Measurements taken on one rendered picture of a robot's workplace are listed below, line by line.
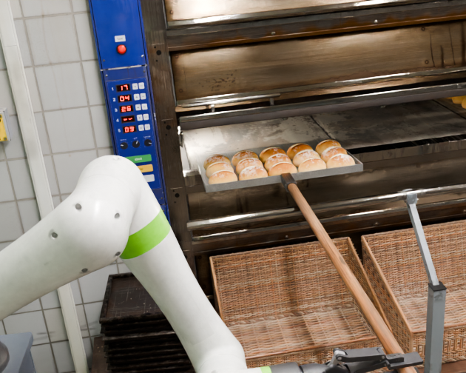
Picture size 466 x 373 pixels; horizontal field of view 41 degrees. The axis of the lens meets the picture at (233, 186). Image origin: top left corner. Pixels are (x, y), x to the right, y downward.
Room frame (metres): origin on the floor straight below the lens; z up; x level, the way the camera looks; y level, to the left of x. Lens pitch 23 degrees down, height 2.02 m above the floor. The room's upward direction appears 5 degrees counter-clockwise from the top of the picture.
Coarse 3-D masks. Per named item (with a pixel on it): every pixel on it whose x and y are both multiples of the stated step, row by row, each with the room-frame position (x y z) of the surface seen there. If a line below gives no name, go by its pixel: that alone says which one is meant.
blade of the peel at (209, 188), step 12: (288, 144) 2.32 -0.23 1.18; (312, 144) 2.29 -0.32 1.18; (204, 156) 2.27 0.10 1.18; (228, 156) 2.25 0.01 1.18; (264, 168) 2.09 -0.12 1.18; (336, 168) 1.98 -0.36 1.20; (348, 168) 1.99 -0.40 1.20; (360, 168) 1.99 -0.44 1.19; (204, 180) 1.98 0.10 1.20; (240, 180) 1.95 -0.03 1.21; (252, 180) 1.95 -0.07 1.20; (264, 180) 1.95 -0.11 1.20; (276, 180) 1.96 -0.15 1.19
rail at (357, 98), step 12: (444, 84) 2.06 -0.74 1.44; (456, 84) 2.06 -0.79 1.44; (348, 96) 2.02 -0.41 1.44; (360, 96) 2.02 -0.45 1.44; (372, 96) 2.03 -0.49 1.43; (384, 96) 2.03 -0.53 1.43; (252, 108) 1.98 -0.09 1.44; (264, 108) 1.98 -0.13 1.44; (276, 108) 1.99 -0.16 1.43; (288, 108) 1.99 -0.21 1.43; (180, 120) 1.95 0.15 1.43; (192, 120) 1.96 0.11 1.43
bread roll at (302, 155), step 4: (300, 152) 2.09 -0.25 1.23; (304, 152) 2.08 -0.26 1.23; (308, 152) 2.08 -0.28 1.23; (312, 152) 2.08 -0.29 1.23; (316, 152) 2.09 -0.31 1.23; (296, 156) 2.08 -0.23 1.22; (300, 156) 2.07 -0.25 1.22; (304, 156) 2.07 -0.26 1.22; (308, 156) 2.07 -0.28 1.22; (312, 156) 2.07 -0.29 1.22; (316, 156) 2.08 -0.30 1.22; (296, 160) 2.07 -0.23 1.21; (300, 160) 2.07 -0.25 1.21; (296, 164) 2.07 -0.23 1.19
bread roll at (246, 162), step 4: (244, 160) 2.06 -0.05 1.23; (248, 160) 2.06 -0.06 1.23; (252, 160) 2.06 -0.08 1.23; (256, 160) 2.06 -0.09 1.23; (240, 164) 2.05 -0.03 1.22; (244, 164) 2.04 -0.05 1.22; (248, 164) 2.04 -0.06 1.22; (252, 164) 2.04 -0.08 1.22; (256, 164) 2.05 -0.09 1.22; (260, 164) 2.06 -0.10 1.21; (236, 168) 2.06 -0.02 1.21; (240, 168) 2.04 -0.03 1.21; (244, 168) 2.04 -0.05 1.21
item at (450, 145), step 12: (384, 144) 2.23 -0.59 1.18; (396, 144) 2.22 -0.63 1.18; (408, 144) 2.21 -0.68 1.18; (420, 144) 2.20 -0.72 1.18; (432, 144) 2.20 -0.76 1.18; (444, 144) 2.20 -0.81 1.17; (456, 144) 2.21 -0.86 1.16; (360, 156) 2.17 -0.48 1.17; (372, 156) 2.17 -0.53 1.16; (384, 156) 2.18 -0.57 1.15; (396, 156) 2.18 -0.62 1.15; (192, 180) 2.09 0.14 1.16
